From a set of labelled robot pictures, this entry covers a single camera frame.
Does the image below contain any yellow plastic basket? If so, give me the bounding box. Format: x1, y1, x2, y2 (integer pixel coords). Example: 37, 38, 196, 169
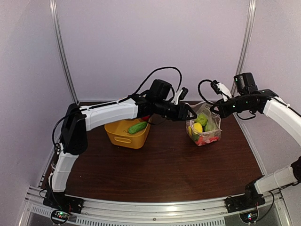
104, 119, 151, 149

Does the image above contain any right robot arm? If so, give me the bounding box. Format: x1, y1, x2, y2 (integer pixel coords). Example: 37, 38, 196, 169
210, 73, 301, 208

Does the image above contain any front aluminium rail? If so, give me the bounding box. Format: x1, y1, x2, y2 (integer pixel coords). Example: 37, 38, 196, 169
21, 186, 290, 226

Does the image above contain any right aluminium frame post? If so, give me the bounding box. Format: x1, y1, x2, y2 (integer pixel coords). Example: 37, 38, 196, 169
231, 0, 257, 95

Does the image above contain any green toy guava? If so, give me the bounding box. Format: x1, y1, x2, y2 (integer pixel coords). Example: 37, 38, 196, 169
205, 121, 218, 132

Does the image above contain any left aluminium frame post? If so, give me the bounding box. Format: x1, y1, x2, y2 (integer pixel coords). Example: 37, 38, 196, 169
49, 0, 79, 104

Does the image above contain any yellow toy lemon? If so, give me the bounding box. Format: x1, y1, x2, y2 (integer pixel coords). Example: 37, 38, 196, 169
188, 122, 203, 136

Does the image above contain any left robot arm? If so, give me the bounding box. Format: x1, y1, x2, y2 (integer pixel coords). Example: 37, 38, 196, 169
47, 79, 197, 209

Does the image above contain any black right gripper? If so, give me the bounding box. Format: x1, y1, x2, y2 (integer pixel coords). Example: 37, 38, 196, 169
211, 93, 254, 118

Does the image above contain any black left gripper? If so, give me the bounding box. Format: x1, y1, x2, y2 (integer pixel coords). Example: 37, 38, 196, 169
155, 98, 198, 121

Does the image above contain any left black camera cable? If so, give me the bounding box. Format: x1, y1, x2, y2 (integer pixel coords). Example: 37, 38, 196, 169
131, 66, 183, 99

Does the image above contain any black camera cable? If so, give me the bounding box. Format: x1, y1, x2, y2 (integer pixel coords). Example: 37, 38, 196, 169
131, 66, 183, 99
197, 79, 216, 105

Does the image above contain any green toy apple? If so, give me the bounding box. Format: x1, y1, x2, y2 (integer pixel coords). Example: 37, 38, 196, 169
194, 113, 208, 127

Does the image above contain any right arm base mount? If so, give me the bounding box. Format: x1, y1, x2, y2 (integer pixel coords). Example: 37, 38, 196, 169
224, 181, 265, 225

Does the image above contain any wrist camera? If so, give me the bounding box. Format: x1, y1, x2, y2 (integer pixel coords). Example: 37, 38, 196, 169
210, 80, 233, 102
171, 87, 189, 105

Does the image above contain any green toy bitter gourd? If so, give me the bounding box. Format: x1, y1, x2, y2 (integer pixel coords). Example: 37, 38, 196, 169
127, 121, 148, 134

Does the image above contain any aluminium frame post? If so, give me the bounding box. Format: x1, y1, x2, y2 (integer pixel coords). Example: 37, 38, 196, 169
49, 0, 79, 104
231, 0, 257, 95

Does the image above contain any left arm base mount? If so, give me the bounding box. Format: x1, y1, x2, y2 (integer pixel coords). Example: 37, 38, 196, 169
39, 187, 84, 226

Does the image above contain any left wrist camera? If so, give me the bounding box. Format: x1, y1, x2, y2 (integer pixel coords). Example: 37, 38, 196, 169
171, 87, 189, 105

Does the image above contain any red toy tomato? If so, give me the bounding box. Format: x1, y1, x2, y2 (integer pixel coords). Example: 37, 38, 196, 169
195, 137, 220, 146

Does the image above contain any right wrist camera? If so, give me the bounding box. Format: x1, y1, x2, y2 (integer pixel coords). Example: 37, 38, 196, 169
210, 80, 233, 102

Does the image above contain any right black camera cable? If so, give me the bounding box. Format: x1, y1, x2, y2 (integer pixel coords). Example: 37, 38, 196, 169
197, 79, 216, 105

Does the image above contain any magenta toy fruit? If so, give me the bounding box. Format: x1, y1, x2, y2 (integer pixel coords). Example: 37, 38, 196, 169
142, 115, 151, 121

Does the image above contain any clear zip top bag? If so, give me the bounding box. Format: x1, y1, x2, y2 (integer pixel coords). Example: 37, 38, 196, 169
186, 102, 222, 146

